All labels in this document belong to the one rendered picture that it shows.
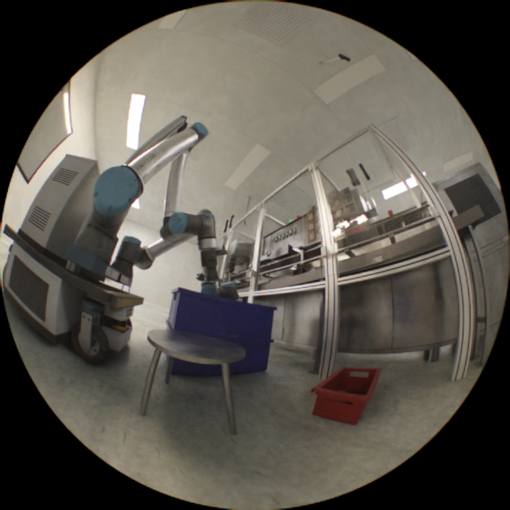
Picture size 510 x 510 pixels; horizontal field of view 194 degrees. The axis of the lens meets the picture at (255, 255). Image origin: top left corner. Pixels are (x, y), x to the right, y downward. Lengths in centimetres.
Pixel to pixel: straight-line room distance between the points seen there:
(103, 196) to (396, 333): 147
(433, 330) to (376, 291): 52
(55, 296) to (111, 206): 39
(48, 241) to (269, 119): 250
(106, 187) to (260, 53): 220
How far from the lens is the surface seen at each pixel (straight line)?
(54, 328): 70
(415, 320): 113
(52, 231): 88
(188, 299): 73
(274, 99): 236
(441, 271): 118
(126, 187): 52
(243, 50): 241
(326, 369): 94
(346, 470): 46
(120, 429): 49
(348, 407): 57
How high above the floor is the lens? 36
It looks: 23 degrees up
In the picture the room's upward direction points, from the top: 7 degrees clockwise
